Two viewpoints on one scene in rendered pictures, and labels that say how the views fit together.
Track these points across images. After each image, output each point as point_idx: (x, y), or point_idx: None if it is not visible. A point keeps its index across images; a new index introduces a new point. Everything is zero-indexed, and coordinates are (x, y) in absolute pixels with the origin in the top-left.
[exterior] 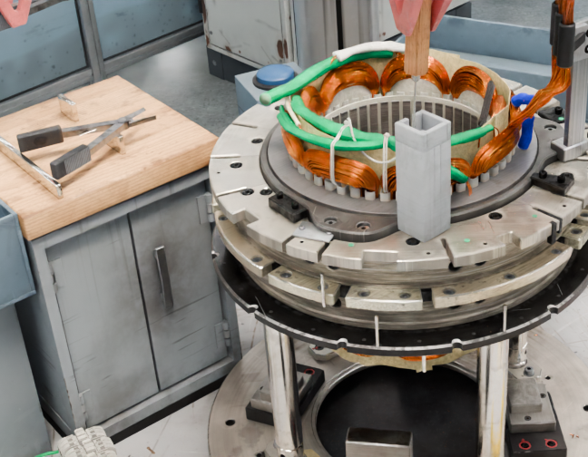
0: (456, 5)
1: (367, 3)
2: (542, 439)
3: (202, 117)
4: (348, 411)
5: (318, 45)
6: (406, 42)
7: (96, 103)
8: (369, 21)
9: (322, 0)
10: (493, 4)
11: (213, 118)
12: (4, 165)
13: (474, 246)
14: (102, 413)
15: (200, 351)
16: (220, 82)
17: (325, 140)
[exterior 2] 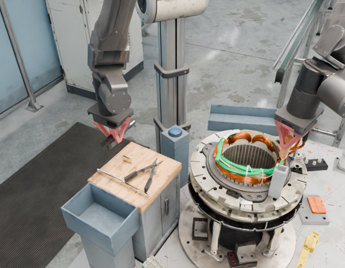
0: (139, 62)
1: (185, 99)
2: None
3: (71, 107)
4: None
5: (171, 112)
6: (284, 150)
7: (132, 155)
8: (185, 103)
9: (172, 100)
10: (147, 59)
11: (74, 107)
12: (119, 186)
13: (292, 197)
14: (150, 250)
15: (171, 221)
16: (72, 94)
17: (243, 173)
